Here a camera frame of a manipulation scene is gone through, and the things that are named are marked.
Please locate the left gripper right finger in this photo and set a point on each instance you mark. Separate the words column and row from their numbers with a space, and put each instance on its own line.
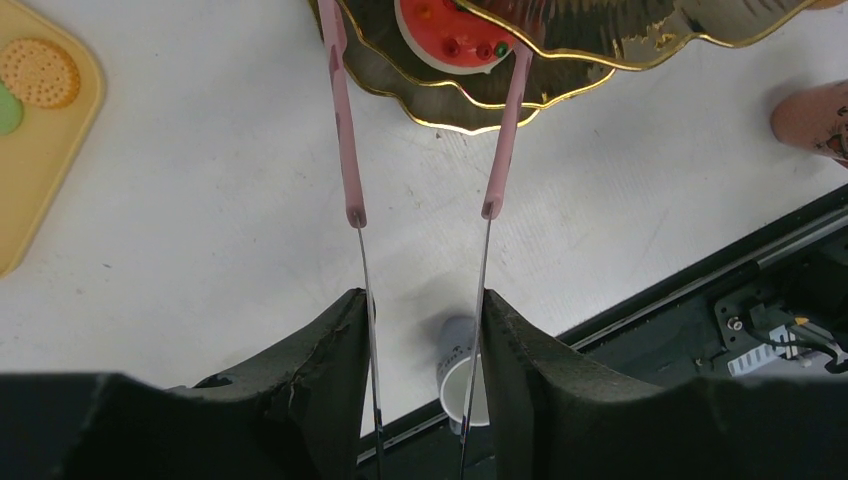
column 556, row 413

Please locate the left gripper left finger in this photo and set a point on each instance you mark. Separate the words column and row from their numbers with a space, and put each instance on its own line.
column 293, row 410

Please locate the red strawberry donut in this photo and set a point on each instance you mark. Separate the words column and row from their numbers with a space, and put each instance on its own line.
column 449, row 38

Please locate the pink handled metal tongs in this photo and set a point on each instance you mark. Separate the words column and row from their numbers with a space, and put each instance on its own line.
column 335, row 41

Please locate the blue grey mug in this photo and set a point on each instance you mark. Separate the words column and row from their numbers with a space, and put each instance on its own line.
column 454, row 348

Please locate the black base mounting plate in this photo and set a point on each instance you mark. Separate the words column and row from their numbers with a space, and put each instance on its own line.
column 668, row 333

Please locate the yellow serving tray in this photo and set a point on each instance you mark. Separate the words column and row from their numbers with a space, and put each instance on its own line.
column 36, row 156

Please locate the three tier glass stand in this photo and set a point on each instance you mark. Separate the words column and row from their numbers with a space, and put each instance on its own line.
column 577, row 45

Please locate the pink mug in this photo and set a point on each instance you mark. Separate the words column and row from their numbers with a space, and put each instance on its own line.
column 814, row 120

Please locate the green sandwich cookie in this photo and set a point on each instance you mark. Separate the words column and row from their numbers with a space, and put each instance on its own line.
column 11, row 111

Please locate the right white cable duct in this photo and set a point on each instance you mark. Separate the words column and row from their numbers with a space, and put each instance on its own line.
column 766, row 354

